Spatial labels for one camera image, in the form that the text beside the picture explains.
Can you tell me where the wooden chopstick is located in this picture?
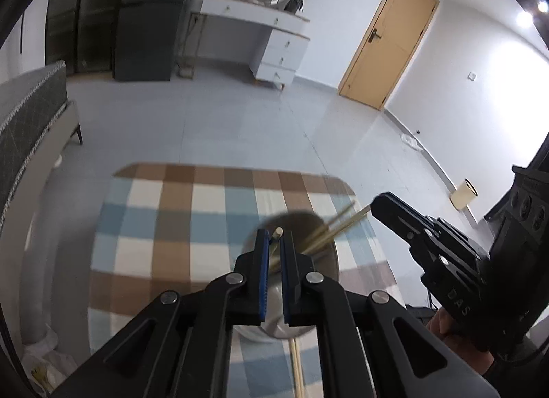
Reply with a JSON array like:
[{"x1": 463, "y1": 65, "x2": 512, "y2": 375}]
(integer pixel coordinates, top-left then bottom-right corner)
[
  {"x1": 300, "y1": 202, "x2": 358, "y2": 248},
  {"x1": 288, "y1": 338, "x2": 303, "y2": 398},
  {"x1": 293, "y1": 338, "x2": 306, "y2": 398},
  {"x1": 299, "y1": 205, "x2": 370, "y2": 255},
  {"x1": 269, "y1": 227, "x2": 284, "y2": 273}
]

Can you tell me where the person's right hand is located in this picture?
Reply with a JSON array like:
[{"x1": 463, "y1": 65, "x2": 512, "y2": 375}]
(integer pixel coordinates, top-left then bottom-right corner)
[{"x1": 426, "y1": 308, "x2": 494, "y2": 375}]

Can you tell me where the beige waste bin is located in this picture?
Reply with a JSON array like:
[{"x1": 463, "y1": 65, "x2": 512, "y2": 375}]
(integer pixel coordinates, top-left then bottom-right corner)
[{"x1": 449, "y1": 179, "x2": 478, "y2": 210}]

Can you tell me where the checkered table cloth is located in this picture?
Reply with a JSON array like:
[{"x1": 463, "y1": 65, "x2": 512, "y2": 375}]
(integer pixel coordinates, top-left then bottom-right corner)
[{"x1": 87, "y1": 163, "x2": 404, "y2": 397}]

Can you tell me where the grey utensil holder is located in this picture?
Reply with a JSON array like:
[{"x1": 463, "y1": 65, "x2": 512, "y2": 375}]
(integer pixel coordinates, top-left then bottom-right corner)
[{"x1": 235, "y1": 211, "x2": 339, "y2": 343}]

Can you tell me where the white paper on floor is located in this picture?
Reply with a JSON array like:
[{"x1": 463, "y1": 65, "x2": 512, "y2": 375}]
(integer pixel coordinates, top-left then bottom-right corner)
[{"x1": 401, "y1": 134, "x2": 423, "y2": 151}]

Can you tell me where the white plastic bag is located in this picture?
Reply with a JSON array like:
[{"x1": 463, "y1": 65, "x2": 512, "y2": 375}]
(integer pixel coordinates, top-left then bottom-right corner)
[{"x1": 21, "y1": 326, "x2": 77, "y2": 397}]

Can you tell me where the yellow wooden door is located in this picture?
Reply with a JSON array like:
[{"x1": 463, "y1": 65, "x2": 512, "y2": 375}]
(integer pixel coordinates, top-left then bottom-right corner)
[{"x1": 339, "y1": 0, "x2": 439, "y2": 110}]

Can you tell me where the white dressing table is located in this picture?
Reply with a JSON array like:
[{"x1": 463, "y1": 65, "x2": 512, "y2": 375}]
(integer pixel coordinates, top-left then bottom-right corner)
[{"x1": 177, "y1": 0, "x2": 310, "y2": 90}]

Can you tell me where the grey mattress bed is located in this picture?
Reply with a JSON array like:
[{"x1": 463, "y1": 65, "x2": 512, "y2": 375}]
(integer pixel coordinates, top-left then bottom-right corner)
[{"x1": 1, "y1": 60, "x2": 83, "y2": 225}]

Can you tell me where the black glass cabinet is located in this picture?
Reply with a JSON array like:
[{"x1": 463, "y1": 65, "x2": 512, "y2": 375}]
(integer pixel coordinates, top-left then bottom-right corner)
[{"x1": 45, "y1": 0, "x2": 121, "y2": 75}]

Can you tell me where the dark grey refrigerator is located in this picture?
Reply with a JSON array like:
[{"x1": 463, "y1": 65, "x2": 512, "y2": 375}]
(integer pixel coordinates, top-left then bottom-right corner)
[{"x1": 113, "y1": 0, "x2": 185, "y2": 82}]

